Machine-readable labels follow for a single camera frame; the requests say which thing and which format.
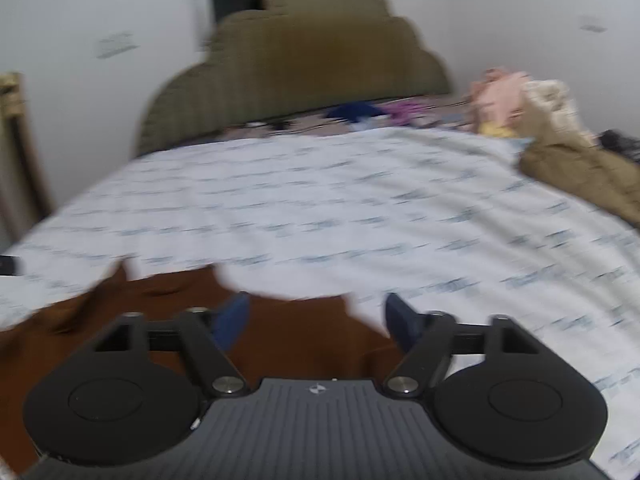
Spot dark blue cloth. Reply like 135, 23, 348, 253
324, 102, 383, 122

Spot purple cloth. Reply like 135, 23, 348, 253
384, 101, 426, 126

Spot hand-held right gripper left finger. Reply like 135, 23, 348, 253
93, 292, 251, 399

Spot brown sweater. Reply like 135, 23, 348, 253
0, 259, 407, 477

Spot cream cloth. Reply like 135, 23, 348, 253
522, 79, 598, 148

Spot yellow cloth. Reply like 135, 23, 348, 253
479, 122, 517, 139

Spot olive padded headboard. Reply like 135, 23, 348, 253
132, 0, 453, 157

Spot olive brown jacket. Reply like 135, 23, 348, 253
517, 110, 640, 228

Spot gold tower fan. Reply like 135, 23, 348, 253
0, 72, 53, 246

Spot pink cloth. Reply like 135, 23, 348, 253
469, 66, 532, 133

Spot white script-printed quilt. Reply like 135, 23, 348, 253
0, 127, 640, 480

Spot black cloth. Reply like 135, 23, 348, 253
596, 129, 640, 163

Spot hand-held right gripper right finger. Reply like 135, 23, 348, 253
382, 292, 544, 399

